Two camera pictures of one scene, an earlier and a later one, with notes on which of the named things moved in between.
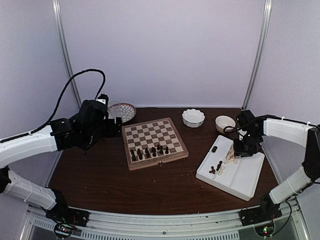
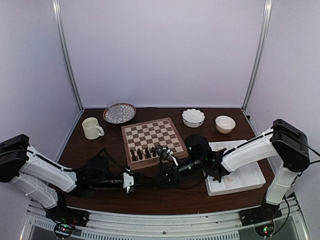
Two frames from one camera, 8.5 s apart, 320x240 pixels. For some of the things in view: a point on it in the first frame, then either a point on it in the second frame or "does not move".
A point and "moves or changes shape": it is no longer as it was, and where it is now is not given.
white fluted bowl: [193, 118] does not move
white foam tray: [239, 179] moves or changes shape
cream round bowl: [223, 121] does not move
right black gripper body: [247, 147] to [177, 178]
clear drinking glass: [114, 109] does not move
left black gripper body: [109, 132] to [107, 183]
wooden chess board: [149, 134] does not move
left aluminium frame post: [58, 11] does not move
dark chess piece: [147, 154] does not move
